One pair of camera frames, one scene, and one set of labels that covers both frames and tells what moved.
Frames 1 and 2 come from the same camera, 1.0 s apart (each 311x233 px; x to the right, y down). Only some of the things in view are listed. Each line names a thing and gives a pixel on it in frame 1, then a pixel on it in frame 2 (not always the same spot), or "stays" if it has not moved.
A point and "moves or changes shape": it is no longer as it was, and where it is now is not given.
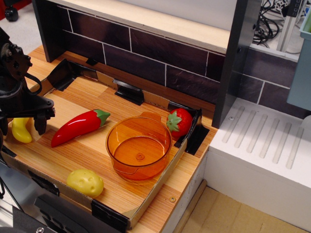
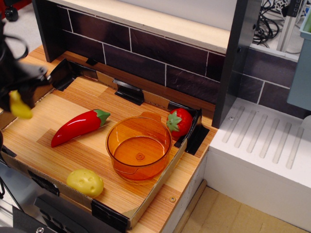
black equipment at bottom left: (25, 207) stays
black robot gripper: (24, 104) to (14, 74)
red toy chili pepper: (85, 123) stays
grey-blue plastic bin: (300, 93) stays
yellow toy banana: (19, 130) moves or changes shape
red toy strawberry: (179, 122) stays
